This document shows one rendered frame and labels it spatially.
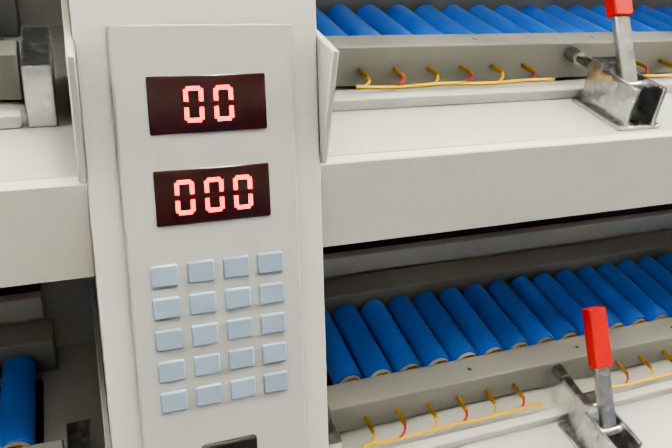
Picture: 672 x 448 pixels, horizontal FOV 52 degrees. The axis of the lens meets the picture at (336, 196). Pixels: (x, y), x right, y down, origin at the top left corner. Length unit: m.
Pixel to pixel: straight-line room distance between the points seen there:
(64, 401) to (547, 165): 0.30
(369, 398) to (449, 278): 0.14
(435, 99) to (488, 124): 0.03
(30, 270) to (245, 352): 0.09
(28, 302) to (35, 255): 0.17
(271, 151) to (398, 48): 0.12
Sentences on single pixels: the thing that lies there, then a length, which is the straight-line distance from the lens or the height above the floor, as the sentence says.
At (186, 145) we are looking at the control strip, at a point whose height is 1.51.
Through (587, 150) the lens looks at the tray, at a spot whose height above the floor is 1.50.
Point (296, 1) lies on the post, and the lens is 0.29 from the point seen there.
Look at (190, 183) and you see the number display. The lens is 0.28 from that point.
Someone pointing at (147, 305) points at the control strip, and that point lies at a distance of 0.29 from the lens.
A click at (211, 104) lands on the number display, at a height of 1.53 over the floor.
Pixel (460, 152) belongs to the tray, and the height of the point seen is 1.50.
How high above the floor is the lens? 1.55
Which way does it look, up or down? 11 degrees down
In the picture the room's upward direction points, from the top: 1 degrees counter-clockwise
